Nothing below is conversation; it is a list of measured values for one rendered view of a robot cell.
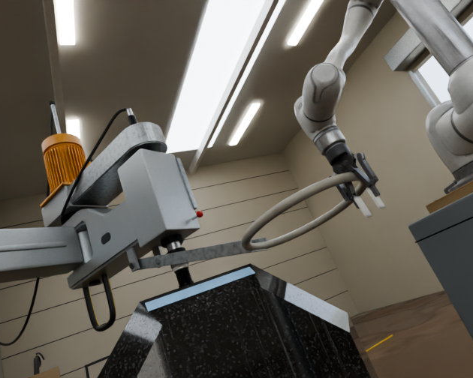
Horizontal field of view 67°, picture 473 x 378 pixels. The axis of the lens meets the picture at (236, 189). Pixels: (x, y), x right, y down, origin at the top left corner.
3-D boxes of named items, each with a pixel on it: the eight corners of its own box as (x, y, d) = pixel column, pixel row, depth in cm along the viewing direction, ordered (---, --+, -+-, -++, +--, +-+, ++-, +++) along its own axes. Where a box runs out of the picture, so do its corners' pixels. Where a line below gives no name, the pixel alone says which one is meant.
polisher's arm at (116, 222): (72, 310, 190) (54, 227, 207) (109, 301, 209) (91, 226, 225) (155, 256, 154) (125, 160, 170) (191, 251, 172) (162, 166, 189)
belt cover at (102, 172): (45, 235, 208) (40, 209, 213) (85, 233, 228) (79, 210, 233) (141, 145, 160) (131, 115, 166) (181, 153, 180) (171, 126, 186)
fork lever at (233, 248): (127, 271, 165) (125, 261, 166) (158, 267, 181) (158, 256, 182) (246, 253, 126) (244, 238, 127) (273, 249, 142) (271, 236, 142)
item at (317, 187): (215, 258, 115) (212, 250, 116) (287, 247, 154) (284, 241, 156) (338, 169, 92) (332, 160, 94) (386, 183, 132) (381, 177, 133)
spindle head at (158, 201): (120, 268, 166) (98, 185, 181) (157, 262, 184) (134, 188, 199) (168, 235, 148) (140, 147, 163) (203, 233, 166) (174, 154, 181)
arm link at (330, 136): (324, 144, 121) (333, 157, 119) (308, 144, 115) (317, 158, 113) (343, 126, 115) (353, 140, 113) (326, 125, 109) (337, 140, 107)
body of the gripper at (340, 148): (350, 140, 113) (366, 164, 109) (332, 157, 118) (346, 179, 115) (337, 140, 108) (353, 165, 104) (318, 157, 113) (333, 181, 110)
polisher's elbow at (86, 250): (83, 262, 187) (75, 229, 194) (67, 276, 197) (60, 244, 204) (115, 259, 202) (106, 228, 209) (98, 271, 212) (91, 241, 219)
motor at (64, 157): (40, 207, 210) (28, 151, 224) (88, 208, 235) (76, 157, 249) (62, 184, 197) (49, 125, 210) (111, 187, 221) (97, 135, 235)
